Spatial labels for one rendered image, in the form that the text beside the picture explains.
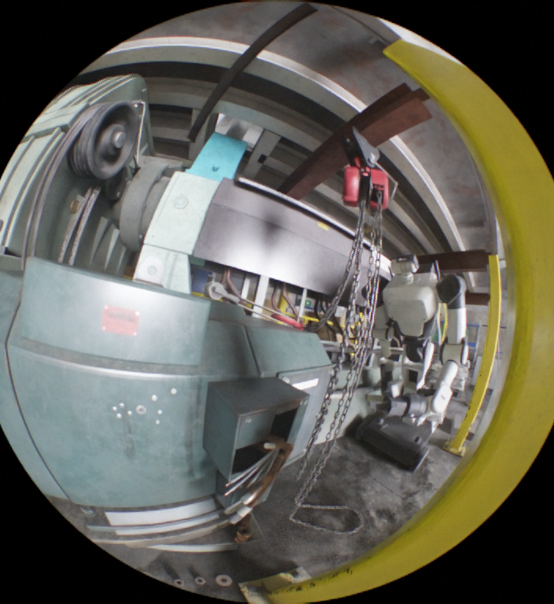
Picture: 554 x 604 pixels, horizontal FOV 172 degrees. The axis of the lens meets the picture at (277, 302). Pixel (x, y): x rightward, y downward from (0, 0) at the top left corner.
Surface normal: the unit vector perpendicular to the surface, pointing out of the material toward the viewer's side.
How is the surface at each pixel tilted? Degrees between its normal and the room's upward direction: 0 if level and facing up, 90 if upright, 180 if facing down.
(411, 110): 180
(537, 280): 90
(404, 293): 89
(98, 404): 90
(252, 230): 90
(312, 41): 180
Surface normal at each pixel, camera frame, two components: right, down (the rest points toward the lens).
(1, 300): 0.63, -0.61
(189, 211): 0.41, 0.04
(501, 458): -0.89, -0.21
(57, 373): 0.68, 0.11
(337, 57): -0.21, 0.98
